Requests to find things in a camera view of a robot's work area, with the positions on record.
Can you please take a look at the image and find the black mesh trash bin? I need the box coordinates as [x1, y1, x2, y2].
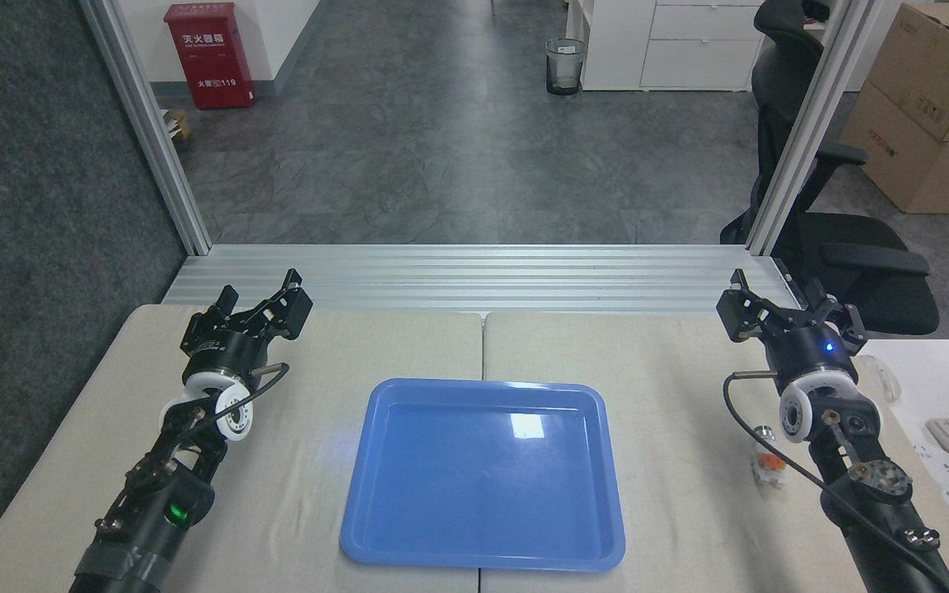
[545, 38, 588, 97]

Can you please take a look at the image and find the small cardboard box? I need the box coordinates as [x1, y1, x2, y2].
[865, 2, 949, 146]

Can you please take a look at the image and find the white power strip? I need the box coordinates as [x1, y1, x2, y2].
[912, 442, 949, 516]

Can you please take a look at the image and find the white orange switch part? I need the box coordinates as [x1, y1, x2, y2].
[750, 425, 788, 487]

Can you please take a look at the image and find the white computer mouse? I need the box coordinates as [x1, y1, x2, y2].
[860, 355, 903, 404]

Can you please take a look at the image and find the silver aluminium rail platform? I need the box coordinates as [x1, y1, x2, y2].
[161, 244, 810, 319]

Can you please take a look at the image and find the black office chair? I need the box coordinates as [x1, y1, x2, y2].
[720, 0, 941, 337]

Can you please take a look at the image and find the white drawer cabinet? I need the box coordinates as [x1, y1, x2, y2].
[565, 0, 769, 92]

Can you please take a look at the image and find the large cardboard box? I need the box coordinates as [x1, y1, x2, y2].
[839, 81, 949, 216]

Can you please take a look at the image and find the silver aluminium post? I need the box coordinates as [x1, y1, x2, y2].
[744, 0, 888, 257]
[79, 0, 213, 257]

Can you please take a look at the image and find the red fire extinguisher box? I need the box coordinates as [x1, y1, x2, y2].
[164, 2, 257, 111]

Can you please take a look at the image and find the blue plastic tray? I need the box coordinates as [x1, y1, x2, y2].
[339, 378, 627, 573]

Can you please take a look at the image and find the small paper carton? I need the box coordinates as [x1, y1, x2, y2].
[159, 107, 192, 143]

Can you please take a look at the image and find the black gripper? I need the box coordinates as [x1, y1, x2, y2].
[715, 268, 870, 395]
[181, 268, 315, 387]

